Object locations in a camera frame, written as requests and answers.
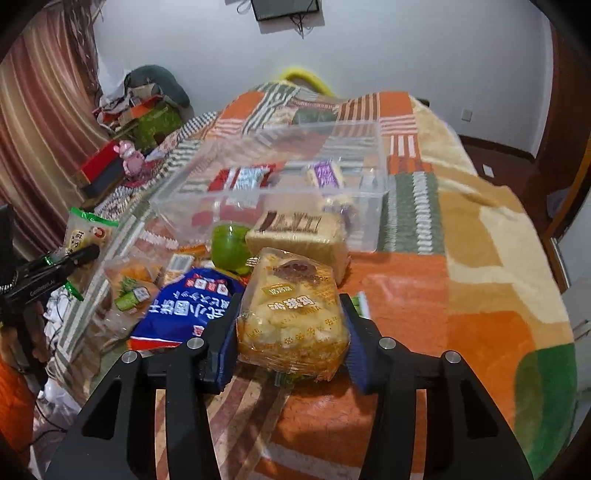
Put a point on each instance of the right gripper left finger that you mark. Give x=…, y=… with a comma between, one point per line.
x=114, y=434

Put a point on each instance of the green pea snack bag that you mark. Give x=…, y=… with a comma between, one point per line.
x=84, y=229

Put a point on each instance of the patchwork orange bed blanket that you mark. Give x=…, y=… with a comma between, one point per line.
x=459, y=266

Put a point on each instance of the clear plastic storage bin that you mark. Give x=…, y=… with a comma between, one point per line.
x=356, y=145

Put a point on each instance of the pink plush toy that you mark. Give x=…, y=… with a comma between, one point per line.
x=132, y=159

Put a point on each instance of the blue biscuit bag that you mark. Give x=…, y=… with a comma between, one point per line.
x=183, y=308

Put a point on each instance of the red white snack bag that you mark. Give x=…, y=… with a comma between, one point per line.
x=233, y=196

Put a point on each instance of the green jelly cup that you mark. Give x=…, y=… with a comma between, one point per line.
x=228, y=248

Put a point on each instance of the yellow puffed snack bag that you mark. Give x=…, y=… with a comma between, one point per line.
x=290, y=319

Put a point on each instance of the wall socket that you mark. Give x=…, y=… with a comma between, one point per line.
x=466, y=115

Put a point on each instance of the yellow foam tube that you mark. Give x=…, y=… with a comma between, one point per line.
x=303, y=77

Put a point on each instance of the purple cracker pack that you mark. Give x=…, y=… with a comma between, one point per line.
x=326, y=174

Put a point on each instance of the small black wall monitor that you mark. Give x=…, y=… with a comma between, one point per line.
x=273, y=9

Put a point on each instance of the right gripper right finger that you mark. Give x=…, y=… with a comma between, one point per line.
x=467, y=435

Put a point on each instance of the red box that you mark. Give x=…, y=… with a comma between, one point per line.
x=103, y=160

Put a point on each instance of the left human hand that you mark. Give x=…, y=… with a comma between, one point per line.
x=23, y=342

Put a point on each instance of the orange snack bag green label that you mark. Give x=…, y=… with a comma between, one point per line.
x=133, y=282

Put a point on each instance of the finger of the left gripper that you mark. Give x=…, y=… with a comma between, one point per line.
x=59, y=268

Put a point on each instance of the striped red gold curtain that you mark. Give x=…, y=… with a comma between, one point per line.
x=47, y=131

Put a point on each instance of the brown toast bread pack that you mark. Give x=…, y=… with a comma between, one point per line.
x=318, y=236

